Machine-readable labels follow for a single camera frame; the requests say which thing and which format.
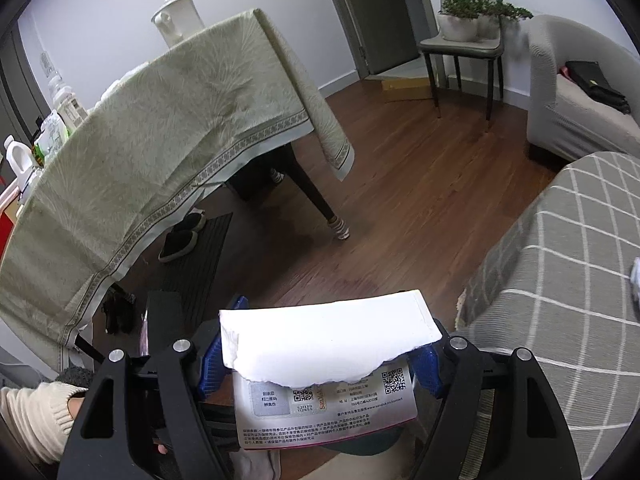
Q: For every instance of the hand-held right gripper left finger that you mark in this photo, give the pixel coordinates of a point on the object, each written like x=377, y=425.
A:
x=212, y=367

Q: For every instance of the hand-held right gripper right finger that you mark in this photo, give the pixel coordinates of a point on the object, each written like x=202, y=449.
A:
x=430, y=367

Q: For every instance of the white cardboard box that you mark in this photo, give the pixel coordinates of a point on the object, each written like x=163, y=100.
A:
x=325, y=330

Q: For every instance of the black ribbed floor mat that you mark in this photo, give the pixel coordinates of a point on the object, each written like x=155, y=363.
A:
x=205, y=270

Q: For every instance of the pair of black shoes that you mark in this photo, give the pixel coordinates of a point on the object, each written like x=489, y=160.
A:
x=117, y=312

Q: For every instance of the dark grey slipper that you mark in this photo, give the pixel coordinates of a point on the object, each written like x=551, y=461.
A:
x=177, y=247
x=192, y=221

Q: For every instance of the grey checked tablecloth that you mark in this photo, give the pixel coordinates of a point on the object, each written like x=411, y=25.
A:
x=560, y=285

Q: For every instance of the dark wooden table leg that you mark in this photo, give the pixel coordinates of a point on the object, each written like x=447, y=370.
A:
x=310, y=185

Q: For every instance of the large crumpled white paper ball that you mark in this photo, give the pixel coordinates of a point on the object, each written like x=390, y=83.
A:
x=635, y=280

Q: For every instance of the red box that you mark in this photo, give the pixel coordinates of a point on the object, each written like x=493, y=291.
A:
x=6, y=225

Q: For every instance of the flat cardboard sheet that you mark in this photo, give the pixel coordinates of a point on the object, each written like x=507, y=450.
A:
x=405, y=89

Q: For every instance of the green snack packet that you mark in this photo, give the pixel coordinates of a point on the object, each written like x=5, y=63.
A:
x=50, y=135

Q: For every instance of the grey armchair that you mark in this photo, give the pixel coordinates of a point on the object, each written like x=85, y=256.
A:
x=550, y=110

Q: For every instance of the white plastic jug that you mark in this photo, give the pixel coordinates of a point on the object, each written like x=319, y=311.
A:
x=17, y=157

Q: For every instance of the grey dining chair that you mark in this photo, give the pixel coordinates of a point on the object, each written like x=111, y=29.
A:
x=460, y=47

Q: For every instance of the black handbag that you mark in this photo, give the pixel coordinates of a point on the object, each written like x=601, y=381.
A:
x=595, y=82

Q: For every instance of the potted plant large white pot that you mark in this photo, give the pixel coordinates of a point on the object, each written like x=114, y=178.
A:
x=460, y=22

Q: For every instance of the white kettle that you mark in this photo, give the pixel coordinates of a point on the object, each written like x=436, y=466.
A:
x=177, y=20

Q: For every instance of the grey door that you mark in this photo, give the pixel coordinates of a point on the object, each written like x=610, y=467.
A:
x=385, y=15

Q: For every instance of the potted plant small white pot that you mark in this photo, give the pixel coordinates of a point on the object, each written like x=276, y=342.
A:
x=505, y=10

